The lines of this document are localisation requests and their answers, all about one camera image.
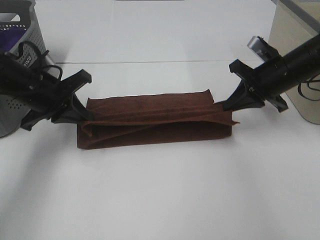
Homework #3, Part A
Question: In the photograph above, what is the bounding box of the grey perforated plastic basket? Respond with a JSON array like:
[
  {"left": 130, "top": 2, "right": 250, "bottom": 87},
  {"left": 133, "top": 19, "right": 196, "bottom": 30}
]
[{"left": 0, "top": 0, "right": 47, "bottom": 137}]

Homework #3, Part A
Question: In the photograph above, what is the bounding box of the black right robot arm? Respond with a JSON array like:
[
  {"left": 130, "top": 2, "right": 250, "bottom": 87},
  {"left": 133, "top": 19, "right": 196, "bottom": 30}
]
[{"left": 222, "top": 35, "right": 320, "bottom": 113}]

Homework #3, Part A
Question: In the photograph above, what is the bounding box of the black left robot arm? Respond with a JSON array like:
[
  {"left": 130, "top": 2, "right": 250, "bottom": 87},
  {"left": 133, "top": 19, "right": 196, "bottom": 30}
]
[{"left": 0, "top": 54, "right": 94, "bottom": 131}]

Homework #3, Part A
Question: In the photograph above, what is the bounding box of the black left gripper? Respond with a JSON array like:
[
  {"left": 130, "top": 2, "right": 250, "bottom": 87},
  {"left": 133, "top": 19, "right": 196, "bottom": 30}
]
[{"left": 20, "top": 69, "right": 94, "bottom": 131}]

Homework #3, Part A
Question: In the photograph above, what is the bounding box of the purple towel in basket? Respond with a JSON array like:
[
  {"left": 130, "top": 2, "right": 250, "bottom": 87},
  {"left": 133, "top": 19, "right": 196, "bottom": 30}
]
[{"left": 0, "top": 27, "right": 26, "bottom": 52}]

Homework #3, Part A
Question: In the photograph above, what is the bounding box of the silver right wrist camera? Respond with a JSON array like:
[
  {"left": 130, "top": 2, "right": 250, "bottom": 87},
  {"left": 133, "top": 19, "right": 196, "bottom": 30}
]
[{"left": 247, "top": 36, "right": 280, "bottom": 62}]

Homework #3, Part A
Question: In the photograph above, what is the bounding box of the brown square towel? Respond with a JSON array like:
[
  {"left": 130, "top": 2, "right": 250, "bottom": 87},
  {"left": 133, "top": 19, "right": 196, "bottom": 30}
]
[{"left": 77, "top": 90, "right": 236, "bottom": 150}]

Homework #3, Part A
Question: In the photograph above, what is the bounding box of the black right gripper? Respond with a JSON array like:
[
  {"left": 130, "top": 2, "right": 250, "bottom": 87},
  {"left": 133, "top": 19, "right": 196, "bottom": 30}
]
[{"left": 223, "top": 59, "right": 289, "bottom": 112}]

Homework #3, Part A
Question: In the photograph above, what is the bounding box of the beige plastic bin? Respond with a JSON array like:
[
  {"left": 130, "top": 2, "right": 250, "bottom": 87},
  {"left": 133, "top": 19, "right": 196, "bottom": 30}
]
[{"left": 268, "top": 0, "right": 320, "bottom": 125}]

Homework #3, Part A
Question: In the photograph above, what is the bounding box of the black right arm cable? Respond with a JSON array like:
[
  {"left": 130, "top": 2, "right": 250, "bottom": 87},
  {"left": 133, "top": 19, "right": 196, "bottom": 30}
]
[{"left": 297, "top": 73, "right": 320, "bottom": 101}]

